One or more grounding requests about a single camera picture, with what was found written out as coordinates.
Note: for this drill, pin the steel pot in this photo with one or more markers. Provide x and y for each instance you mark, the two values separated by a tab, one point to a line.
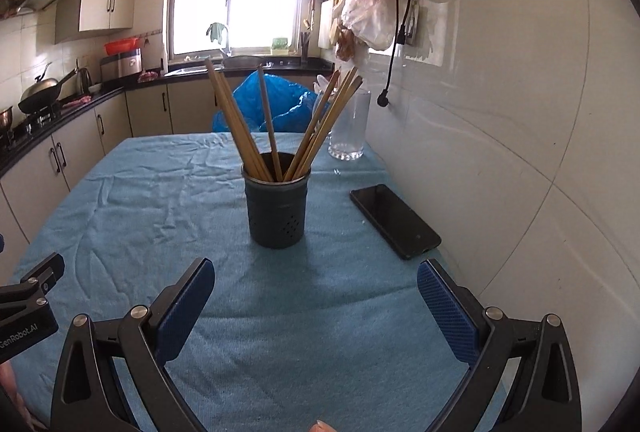
5	119

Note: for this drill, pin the green cloth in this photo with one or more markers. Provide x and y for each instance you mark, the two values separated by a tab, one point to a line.
216	32

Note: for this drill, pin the black wok with lid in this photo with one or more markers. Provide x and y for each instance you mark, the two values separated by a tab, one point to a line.
42	94

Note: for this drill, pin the white hanging plastic bag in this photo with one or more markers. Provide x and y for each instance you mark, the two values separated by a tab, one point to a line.
370	16

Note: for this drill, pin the dark wooden chopstick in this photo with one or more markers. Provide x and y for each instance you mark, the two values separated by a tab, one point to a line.
270	126

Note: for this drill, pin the silver rice cooker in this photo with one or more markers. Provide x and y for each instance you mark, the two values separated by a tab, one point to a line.
120	66

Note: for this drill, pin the pink cloth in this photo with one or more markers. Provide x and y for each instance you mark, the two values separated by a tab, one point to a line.
148	76
77	101

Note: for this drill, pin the crumpled white plastic bag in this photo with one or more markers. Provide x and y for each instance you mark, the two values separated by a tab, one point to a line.
322	83

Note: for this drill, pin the steel sink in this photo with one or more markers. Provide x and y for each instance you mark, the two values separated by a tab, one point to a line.
200	69

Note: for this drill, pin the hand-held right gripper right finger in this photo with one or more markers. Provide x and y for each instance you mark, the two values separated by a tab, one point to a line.
447	312

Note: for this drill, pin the bundle of bamboo chopsticks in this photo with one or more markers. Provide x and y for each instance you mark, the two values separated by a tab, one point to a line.
235	121

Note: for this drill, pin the black gas stove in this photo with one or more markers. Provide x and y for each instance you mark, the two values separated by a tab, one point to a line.
37	121

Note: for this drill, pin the red plastic basin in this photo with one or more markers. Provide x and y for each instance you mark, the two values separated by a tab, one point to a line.
122	46

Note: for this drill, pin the clear glass mug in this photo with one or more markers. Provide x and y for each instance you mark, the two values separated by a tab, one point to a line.
350	131

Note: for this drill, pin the black kitchen countertop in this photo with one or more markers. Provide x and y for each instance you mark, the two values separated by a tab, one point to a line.
107	95

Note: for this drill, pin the person's left hand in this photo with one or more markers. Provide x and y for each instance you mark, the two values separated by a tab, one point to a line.
7	382

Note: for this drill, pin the dark chopstick holder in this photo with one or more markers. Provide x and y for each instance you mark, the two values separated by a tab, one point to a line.
305	49

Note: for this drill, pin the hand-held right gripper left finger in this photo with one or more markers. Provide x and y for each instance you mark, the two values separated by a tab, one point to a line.
185	307

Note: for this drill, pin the blue tablecloth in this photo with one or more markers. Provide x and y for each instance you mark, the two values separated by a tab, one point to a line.
150	222

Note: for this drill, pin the black smartphone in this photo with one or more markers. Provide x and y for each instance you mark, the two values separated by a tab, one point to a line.
395	222

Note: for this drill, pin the person's right hand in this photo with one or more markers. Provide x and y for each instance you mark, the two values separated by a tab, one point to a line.
327	427

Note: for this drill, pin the blue plastic bag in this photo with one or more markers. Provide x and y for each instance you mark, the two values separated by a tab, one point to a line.
250	104

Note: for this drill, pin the beige hanging plastic bag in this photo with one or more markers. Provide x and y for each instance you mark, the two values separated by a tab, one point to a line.
345	44

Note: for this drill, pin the beige kitchen base cabinets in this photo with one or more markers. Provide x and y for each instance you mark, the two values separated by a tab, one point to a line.
75	146

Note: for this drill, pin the black utensil holder cup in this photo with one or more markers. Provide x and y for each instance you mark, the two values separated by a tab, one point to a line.
277	212

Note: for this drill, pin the green packet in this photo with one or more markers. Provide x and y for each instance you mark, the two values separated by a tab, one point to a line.
280	45

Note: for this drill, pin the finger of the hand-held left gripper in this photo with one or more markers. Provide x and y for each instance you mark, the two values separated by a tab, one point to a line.
45	274

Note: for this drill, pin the white cutting board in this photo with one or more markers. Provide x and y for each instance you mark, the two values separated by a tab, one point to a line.
326	26

